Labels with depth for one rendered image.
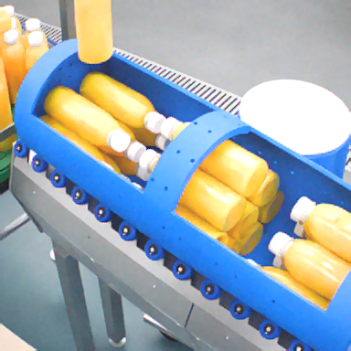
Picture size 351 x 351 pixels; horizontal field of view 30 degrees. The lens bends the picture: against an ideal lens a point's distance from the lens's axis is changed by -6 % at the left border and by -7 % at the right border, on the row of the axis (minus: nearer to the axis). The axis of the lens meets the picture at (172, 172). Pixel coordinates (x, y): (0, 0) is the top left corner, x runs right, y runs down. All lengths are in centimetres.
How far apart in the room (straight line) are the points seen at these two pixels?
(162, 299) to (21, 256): 132
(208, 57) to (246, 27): 40
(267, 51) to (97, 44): 246
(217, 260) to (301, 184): 28
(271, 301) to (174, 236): 22
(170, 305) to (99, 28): 58
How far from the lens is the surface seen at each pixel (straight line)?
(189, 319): 141
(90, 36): 136
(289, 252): 117
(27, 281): 261
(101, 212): 146
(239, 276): 117
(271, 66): 365
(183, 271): 136
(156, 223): 125
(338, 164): 161
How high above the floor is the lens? 202
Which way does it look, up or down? 43 degrees down
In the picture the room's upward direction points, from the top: straight up
